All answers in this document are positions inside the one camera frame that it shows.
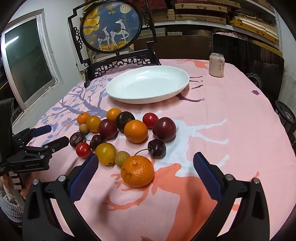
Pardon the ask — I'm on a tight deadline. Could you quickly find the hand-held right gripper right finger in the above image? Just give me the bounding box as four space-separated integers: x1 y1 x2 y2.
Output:
193 152 270 241

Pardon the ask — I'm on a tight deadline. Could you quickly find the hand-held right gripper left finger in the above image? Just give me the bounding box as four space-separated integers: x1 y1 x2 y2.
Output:
22 153 102 241

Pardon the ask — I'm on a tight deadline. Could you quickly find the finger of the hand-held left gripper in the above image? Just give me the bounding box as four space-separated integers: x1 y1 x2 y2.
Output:
6 136 70 172
12 125 52 154

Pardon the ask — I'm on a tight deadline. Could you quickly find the wrinkled purple passion fruit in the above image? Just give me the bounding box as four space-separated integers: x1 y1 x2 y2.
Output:
70 132 86 149

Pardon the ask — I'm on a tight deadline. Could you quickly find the small mandarin orange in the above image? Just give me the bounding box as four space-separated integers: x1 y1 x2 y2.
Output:
77 112 90 126

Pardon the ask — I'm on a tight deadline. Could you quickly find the small yellow-orange citrus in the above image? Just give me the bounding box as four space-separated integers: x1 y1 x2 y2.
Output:
86 115 102 132
106 108 122 122

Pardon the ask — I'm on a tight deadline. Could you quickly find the large mandarin orange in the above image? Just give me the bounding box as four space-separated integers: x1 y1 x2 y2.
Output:
121 155 154 188

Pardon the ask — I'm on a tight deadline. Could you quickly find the dark cherry with long stem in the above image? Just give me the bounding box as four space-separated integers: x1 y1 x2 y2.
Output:
134 139 167 159

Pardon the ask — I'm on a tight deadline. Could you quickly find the large dark red plum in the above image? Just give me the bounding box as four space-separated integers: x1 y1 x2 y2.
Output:
152 117 177 142

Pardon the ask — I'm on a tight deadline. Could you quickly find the smooth purple passion fruit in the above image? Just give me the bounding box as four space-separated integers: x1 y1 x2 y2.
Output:
116 111 136 133

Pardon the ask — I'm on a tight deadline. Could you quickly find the red cherry tomato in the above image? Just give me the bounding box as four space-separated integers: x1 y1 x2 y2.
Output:
142 112 159 128
75 142 91 158

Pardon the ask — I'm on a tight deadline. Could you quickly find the white oval plate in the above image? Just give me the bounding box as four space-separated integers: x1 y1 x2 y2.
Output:
106 65 190 104

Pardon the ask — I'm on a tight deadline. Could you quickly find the person's left hand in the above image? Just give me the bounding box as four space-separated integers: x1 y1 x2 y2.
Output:
20 177 31 198

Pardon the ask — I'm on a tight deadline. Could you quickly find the dark red cherry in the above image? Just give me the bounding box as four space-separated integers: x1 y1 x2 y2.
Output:
84 134 105 151

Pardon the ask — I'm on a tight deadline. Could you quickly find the white framed window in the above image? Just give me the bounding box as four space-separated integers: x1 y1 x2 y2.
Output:
1 9 63 112

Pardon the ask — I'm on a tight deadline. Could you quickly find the white ribbed object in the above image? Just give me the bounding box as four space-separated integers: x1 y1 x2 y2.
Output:
0 185 26 223

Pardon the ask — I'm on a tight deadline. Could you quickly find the black round metal object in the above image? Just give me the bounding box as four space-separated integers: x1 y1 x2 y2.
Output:
275 100 296 139

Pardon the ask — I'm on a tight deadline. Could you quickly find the beige drink can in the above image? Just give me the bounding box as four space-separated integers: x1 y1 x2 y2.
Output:
208 53 225 77

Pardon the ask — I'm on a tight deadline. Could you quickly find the round deer painting screen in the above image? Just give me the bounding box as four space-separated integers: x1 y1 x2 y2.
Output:
68 0 161 87

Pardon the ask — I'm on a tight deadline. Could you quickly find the dark brown board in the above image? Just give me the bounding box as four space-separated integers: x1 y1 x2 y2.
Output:
133 35 212 61

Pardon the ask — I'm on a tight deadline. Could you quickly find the shelf of wooden boxes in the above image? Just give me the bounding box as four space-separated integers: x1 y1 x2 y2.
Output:
148 0 284 50

